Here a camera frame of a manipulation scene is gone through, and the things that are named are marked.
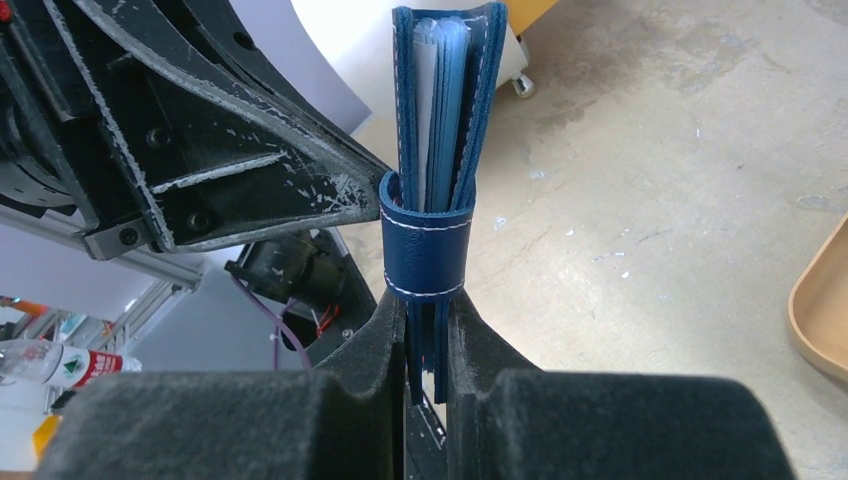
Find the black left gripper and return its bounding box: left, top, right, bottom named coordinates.
left=1, top=1, right=386, bottom=260

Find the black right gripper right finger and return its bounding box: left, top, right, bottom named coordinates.
left=447, top=294, right=795, bottom=479

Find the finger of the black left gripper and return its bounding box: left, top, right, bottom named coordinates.
left=155, top=0, right=388, bottom=176

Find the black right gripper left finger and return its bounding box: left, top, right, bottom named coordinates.
left=36, top=294, right=406, bottom=479

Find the blue leather card holder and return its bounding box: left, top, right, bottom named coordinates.
left=378, top=2, right=508, bottom=404

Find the white cylindrical container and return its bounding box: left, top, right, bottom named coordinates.
left=292, top=0, right=529, bottom=119

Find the yellow wooden box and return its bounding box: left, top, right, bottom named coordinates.
left=502, top=0, right=558, bottom=36

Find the clear plastic bottle red label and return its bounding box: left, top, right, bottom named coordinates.
left=1, top=339, right=142, bottom=389

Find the tan oval plastic tray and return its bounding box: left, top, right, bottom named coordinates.
left=788, top=218, right=847, bottom=383

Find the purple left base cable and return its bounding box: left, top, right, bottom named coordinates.
left=228, top=274, right=313, bottom=372

